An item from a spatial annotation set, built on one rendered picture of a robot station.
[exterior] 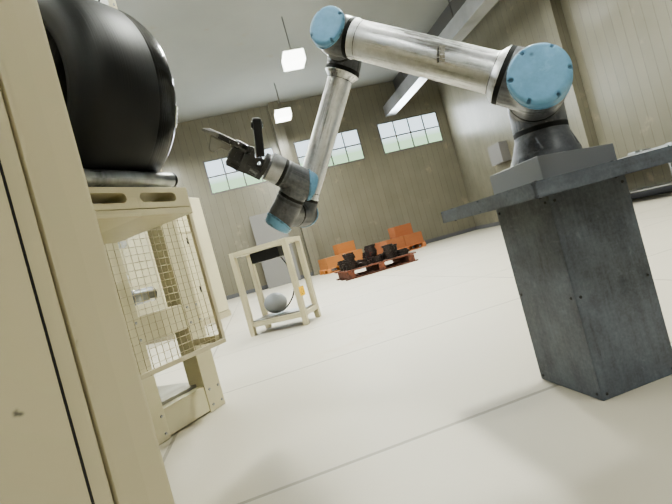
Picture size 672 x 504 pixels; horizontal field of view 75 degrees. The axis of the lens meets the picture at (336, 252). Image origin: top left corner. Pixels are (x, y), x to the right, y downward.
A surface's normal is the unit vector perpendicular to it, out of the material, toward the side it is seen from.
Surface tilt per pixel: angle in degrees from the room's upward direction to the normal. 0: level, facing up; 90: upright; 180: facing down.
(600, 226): 90
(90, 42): 86
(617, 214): 90
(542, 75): 90
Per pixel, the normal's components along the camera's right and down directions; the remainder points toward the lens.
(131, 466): 0.85, -0.23
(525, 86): -0.29, 0.08
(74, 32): 0.25, -0.24
